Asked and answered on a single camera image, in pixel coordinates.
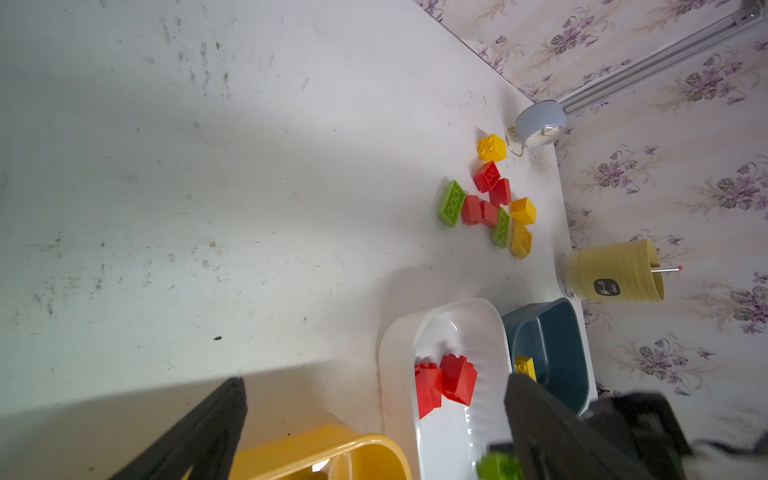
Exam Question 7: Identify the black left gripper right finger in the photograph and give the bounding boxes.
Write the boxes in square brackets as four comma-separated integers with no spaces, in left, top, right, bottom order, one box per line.
[504,373,651,479]

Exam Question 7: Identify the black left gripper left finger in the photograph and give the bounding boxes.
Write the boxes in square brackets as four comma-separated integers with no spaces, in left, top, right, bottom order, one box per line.
[113,377,248,479]

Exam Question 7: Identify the green lego brick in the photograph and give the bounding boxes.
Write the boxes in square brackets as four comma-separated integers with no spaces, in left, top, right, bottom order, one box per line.
[491,207,512,248]
[476,452,524,480]
[437,180,466,228]

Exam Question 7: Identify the yellow lego brick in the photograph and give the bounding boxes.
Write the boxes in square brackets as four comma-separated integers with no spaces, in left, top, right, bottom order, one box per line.
[510,221,533,259]
[509,197,537,225]
[514,356,537,382]
[477,134,508,163]

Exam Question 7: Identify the red lego brick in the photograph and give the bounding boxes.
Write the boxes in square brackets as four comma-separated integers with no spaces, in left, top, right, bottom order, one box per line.
[489,178,513,207]
[480,200,498,228]
[440,354,478,406]
[461,195,482,225]
[414,363,443,419]
[473,161,501,193]

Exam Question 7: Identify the white plastic tray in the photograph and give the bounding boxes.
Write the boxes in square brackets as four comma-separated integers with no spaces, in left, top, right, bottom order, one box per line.
[378,299,512,479]

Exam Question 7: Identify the dark teal plastic tray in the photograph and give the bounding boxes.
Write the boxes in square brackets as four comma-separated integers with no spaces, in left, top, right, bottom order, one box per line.
[502,298,590,414]

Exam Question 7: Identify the yellow plastic tray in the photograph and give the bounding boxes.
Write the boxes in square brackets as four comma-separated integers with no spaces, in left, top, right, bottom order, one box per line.
[229,425,412,479]

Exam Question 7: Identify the yellow pen cup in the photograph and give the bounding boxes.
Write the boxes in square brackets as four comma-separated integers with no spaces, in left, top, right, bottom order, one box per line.
[559,239,682,302]

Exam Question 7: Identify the small white alarm clock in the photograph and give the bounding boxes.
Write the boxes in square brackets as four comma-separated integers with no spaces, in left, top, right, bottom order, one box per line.
[505,100,567,157]

